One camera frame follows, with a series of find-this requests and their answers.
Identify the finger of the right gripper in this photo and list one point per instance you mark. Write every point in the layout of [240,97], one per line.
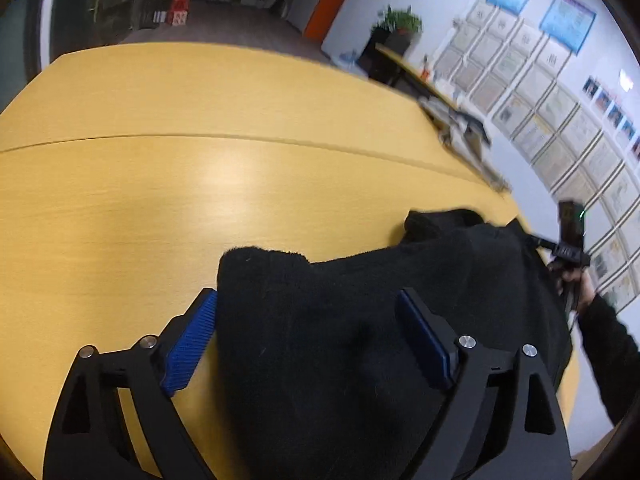
[537,242]

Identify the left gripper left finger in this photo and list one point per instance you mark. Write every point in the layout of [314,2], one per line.
[88,437]

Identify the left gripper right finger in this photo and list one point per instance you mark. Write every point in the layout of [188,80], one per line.
[500,418]

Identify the black fleece garment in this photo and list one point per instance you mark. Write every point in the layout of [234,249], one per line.
[318,381]

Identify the black right sleeve forearm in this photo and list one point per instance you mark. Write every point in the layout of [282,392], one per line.
[613,356]

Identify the person's right hand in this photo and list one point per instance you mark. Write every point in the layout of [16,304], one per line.
[578,280]

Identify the yellow side desk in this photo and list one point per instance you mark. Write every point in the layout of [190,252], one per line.
[406,71]

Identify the potted green plant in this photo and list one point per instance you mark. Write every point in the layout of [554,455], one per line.
[397,28]

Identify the red white sign stand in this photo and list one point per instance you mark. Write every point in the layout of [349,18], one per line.
[178,12]

